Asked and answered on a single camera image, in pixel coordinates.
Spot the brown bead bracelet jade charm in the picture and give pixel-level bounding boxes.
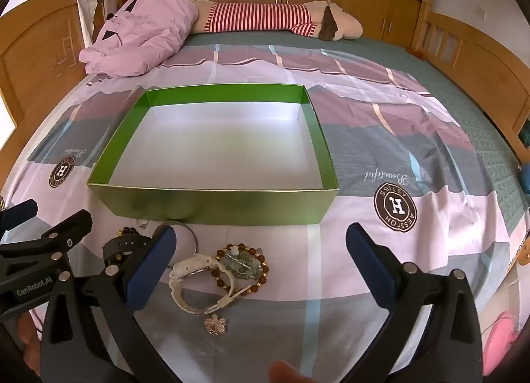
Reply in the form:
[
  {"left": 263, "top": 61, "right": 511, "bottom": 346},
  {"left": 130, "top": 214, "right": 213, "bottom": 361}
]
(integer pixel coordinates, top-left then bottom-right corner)
[{"left": 214, "top": 244, "right": 271, "bottom": 289}]

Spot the pink object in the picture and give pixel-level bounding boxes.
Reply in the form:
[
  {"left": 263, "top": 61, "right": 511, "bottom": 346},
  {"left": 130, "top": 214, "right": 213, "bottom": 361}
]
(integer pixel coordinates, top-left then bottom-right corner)
[{"left": 481, "top": 311, "right": 521, "bottom": 376}]

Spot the silver bangle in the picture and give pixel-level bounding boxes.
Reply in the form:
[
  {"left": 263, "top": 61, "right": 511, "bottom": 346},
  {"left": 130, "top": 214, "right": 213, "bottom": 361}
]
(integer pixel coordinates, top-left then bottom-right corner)
[{"left": 155, "top": 221, "right": 199, "bottom": 254}]

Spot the striped plush toy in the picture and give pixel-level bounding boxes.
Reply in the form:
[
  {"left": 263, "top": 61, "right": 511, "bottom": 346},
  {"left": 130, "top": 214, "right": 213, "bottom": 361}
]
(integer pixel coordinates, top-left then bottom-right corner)
[{"left": 188, "top": 0, "right": 364, "bottom": 43}]

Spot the green cardboard box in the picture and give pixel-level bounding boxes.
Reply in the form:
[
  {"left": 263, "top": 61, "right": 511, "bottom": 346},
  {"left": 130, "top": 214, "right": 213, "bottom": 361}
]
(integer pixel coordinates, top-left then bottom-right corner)
[{"left": 86, "top": 84, "right": 339, "bottom": 226}]

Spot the printed plaid bed sheet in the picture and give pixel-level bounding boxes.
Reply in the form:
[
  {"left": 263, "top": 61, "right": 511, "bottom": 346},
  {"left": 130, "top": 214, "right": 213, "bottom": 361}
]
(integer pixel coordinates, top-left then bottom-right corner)
[{"left": 0, "top": 44, "right": 520, "bottom": 383}]

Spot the white wristwatch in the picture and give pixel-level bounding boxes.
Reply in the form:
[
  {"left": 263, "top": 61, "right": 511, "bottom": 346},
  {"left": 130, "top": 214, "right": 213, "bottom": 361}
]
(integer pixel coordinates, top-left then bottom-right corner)
[{"left": 168, "top": 256, "right": 245, "bottom": 316}]

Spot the wooden headboard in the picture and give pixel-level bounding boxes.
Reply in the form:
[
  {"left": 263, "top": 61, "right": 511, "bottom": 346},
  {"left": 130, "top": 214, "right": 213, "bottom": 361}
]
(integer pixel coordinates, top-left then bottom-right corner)
[{"left": 0, "top": 0, "right": 91, "bottom": 129}]

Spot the grey hanging towel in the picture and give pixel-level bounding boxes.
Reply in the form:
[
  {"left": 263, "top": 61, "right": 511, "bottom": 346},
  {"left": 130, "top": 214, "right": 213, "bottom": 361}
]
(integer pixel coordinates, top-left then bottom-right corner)
[{"left": 75, "top": 0, "right": 121, "bottom": 48}]

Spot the pink jacket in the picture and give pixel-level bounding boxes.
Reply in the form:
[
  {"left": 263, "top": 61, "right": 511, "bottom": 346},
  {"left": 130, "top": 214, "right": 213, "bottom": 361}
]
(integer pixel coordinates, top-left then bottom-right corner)
[{"left": 79, "top": 0, "right": 200, "bottom": 77}]

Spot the black wristwatch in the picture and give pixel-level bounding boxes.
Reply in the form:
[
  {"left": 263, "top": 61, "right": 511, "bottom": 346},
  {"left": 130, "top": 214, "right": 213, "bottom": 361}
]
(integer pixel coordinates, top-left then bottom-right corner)
[{"left": 101, "top": 234, "right": 152, "bottom": 268}]

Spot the silver flower brooch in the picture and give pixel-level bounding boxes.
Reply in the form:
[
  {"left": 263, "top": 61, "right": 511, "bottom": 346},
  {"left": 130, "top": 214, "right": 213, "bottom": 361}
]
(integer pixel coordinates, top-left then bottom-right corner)
[{"left": 204, "top": 313, "right": 229, "bottom": 336}]

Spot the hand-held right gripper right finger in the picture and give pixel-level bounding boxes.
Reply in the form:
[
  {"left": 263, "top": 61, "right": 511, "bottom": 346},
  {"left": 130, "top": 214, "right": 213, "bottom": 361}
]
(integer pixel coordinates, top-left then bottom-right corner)
[{"left": 345, "top": 223, "right": 485, "bottom": 383}]

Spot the wooden footboard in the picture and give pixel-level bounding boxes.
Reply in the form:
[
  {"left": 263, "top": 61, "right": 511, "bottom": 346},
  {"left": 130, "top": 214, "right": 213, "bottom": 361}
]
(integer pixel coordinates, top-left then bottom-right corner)
[{"left": 409, "top": 4, "right": 530, "bottom": 141}]

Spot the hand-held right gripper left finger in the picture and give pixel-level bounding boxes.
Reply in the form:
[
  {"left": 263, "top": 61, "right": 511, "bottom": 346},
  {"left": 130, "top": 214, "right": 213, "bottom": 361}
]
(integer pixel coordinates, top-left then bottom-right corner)
[{"left": 40, "top": 226, "right": 195, "bottom": 383}]

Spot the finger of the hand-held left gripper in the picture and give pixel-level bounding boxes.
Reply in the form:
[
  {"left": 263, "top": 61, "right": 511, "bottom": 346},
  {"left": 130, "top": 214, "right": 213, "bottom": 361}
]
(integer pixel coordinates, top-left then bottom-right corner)
[
  {"left": 0, "top": 200, "right": 38, "bottom": 235},
  {"left": 0, "top": 209, "right": 93, "bottom": 270}
]

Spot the person's right hand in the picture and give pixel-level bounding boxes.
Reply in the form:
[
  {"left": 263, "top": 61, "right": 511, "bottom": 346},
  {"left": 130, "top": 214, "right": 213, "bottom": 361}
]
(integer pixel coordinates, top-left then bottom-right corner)
[{"left": 268, "top": 360, "right": 317, "bottom": 383}]

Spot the person's left hand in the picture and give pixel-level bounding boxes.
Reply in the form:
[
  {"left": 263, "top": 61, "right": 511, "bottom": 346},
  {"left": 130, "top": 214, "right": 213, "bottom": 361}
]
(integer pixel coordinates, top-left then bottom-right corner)
[{"left": 14, "top": 311, "right": 44, "bottom": 371}]

